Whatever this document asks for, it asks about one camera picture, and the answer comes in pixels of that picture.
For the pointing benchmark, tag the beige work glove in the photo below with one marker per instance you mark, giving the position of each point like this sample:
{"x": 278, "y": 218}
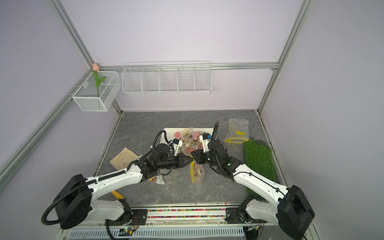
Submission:
{"x": 122, "y": 160}

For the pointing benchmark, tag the white mesh wall box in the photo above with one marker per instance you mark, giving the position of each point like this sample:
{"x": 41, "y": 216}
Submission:
{"x": 86, "y": 95}

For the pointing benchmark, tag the white wire wall basket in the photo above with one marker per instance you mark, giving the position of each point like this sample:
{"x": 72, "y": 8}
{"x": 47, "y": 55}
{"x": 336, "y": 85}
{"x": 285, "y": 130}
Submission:
{"x": 167, "y": 77}

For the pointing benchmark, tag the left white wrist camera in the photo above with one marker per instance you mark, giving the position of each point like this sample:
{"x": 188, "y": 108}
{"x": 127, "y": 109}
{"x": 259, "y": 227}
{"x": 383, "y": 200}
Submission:
{"x": 177, "y": 146}

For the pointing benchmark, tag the blue yellow garden rake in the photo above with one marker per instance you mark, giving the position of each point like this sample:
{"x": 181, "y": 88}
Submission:
{"x": 117, "y": 195}

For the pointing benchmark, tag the cookie ziploc bag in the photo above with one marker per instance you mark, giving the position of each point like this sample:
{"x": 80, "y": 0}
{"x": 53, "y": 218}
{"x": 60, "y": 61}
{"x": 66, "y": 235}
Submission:
{"x": 197, "y": 173}
{"x": 164, "y": 177}
{"x": 238, "y": 131}

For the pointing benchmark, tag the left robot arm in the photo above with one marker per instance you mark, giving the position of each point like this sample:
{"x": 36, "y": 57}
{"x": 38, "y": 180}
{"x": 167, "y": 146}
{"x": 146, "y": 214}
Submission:
{"x": 80, "y": 200}

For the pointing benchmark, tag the green artificial grass mat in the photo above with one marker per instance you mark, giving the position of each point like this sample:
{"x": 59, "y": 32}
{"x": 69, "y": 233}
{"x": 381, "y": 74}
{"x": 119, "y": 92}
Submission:
{"x": 259, "y": 157}

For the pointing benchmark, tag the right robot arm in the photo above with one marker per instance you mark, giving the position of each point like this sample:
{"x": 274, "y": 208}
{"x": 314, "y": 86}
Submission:
{"x": 261, "y": 186}

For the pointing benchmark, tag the poured wrapped cookie pile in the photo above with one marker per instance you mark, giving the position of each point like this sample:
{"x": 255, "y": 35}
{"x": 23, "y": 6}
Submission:
{"x": 189, "y": 139}

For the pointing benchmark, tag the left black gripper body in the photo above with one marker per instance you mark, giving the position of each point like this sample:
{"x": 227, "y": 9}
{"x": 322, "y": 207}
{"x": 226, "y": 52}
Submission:
{"x": 174, "y": 162}

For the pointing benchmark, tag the pink artificial tulip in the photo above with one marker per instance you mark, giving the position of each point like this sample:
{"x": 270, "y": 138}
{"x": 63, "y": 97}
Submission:
{"x": 98, "y": 80}

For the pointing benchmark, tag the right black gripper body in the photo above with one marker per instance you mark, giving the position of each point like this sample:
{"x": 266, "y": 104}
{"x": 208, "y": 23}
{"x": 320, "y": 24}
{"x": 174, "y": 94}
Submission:
{"x": 205, "y": 158}

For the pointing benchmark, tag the white rectangular tray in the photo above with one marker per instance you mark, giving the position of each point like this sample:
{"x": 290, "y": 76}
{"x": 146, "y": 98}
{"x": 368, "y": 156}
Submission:
{"x": 168, "y": 133}

